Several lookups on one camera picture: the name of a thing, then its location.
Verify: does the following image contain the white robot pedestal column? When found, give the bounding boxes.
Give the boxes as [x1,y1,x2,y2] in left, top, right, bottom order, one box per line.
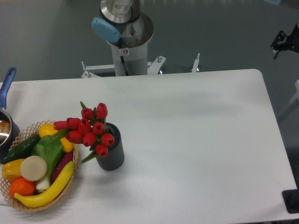
[111,44,148,77]

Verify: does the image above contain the beige round disc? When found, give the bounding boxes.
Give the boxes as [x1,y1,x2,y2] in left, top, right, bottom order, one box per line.
[20,156,47,182]

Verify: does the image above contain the woven wicker basket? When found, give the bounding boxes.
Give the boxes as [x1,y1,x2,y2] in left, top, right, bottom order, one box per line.
[0,120,79,212]

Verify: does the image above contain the black clamp at table corner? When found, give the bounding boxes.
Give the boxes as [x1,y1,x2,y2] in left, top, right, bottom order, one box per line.
[282,189,299,214]

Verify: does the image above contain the yellow banana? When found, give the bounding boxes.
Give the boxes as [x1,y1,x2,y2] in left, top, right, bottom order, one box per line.
[14,161,75,208]

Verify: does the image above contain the white metal base frame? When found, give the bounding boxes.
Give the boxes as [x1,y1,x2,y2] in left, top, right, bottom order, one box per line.
[81,53,200,78]

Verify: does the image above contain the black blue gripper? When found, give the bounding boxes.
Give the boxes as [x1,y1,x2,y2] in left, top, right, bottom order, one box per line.
[271,22,299,53]

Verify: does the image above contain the green cucumber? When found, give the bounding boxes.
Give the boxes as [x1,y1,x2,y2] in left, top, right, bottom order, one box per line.
[0,134,41,164]

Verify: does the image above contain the orange fruit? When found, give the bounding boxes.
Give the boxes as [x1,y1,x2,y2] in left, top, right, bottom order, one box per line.
[9,177,36,198]

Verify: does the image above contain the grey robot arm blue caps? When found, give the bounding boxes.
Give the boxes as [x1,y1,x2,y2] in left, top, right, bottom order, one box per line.
[92,0,154,51]

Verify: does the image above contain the dark grey ribbed vase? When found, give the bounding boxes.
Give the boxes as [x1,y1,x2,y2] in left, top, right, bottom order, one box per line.
[96,123,125,171]

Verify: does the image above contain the white frame at right edge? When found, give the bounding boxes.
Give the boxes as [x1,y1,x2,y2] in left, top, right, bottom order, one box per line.
[277,80,299,123]

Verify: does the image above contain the green bok choy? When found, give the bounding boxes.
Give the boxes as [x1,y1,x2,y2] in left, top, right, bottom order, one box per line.
[31,135,63,192]

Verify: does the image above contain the yellow bell pepper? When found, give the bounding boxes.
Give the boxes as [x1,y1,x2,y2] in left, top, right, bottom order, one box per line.
[1,159,25,182]

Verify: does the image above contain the yellow squash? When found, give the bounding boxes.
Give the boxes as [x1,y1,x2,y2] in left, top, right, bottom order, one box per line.
[38,123,74,153]

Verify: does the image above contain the red tulip bouquet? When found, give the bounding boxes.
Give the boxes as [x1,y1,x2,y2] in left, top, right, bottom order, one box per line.
[54,101,115,163]

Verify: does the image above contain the blue handled steel saucepan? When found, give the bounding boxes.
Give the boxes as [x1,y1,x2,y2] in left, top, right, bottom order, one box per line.
[0,67,20,160]

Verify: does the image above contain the purple sweet potato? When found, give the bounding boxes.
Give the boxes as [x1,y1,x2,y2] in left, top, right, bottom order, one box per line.
[51,152,73,183]

